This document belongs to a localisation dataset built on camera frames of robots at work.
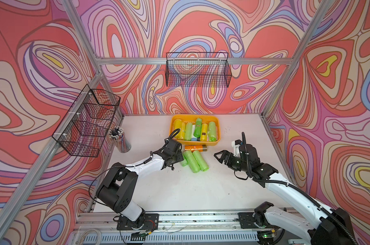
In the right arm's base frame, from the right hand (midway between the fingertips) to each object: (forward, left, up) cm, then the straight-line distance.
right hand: (219, 161), depth 80 cm
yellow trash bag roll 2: (+29, +19, -8) cm, 36 cm away
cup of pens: (+19, +59, +4) cm, 62 cm away
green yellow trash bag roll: (+24, +5, -5) cm, 25 cm away
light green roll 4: (+5, +9, -10) cm, 14 cm away
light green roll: (+29, +15, -8) cm, 33 cm away
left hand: (+8, +21, -8) cm, 24 cm away
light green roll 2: (+24, 0, -4) cm, 24 cm away
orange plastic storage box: (+42, +13, -9) cm, 45 cm away
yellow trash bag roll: (+32, +23, -5) cm, 39 cm away
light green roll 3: (+6, +14, -10) cm, 18 cm away
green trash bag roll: (+5, +19, -10) cm, 22 cm away
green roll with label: (+28, +9, -5) cm, 30 cm away
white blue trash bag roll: (+23, +13, -9) cm, 27 cm away
